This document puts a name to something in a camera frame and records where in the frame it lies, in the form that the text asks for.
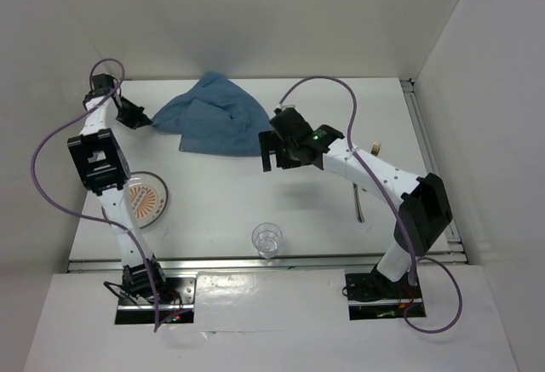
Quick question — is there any dark handled knife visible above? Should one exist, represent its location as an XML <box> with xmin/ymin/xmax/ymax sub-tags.
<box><xmin>353</xmin><ymin>184</ymin><xmax>365</xmax><ymax>223</ymax></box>

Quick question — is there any orange patterned plate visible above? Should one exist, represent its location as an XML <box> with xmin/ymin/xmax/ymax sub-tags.
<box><xmin>128</xmin><ymin>171</ymin><xmax>169</xmax><ymax>229</ymax></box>

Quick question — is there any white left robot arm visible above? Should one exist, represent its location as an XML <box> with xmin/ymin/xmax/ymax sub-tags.
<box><xmin>67</xmin><ymin>73</ymin><xmax>168</xmax><ymax>303</ymax></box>

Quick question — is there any aluminium right side rail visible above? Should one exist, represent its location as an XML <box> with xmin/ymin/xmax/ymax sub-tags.
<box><xmin>399</xmin><ymin>79</ymin><xmax>463</xmax><ymax>252</ymax></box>

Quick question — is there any aluminium front rail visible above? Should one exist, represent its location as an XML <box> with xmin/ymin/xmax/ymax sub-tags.
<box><xmin>67</xmin><ymin>242</ymin><xmax>469</xmax><ymax>273</ymax></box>

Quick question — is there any blue cloth placemat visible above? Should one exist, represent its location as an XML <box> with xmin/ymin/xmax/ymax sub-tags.
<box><xmin>152</xmin><ymin>72</ymin><xmax>271</xmax><ymax>157</ymax></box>

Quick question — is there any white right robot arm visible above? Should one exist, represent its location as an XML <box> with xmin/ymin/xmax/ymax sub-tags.
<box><xmin>258</xmin><ymin>108</ymin><xmax>452</xmax><ymax>297</ymax></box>

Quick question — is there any gold fork dark handle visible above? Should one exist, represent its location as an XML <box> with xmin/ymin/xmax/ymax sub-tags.
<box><xmin>370</xmin><ymin>142</ymin><xmax>382</xmax><ymax>157</ymax></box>

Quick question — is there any aluminium rail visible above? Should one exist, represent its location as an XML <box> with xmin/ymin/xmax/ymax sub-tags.
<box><xmin>67</xmin><ymin>242</ymin><xmax>469</xmax><ymax>273</ymax></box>
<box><xmin>399</xmin><ymin>79</ymin><xmax>463</xmax><ymax>252</ymax></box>

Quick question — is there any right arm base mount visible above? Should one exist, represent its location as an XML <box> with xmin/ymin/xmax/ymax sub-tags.
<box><xmin>341</xmin><ymin>272</ymin><xmax>427</xmax><ymax>321</ymax></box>

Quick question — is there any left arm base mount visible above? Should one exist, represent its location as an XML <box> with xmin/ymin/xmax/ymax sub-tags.
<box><xmin>103</xmin><ymin>263</ymin><xmax>197</xmax><ymax>326</ymax></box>

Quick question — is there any clear plastic cup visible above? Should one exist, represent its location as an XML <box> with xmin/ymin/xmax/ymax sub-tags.
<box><xmin>251</xmin><ymin>222</ymin><xmax>284</xmax><ymax>260</ymax></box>

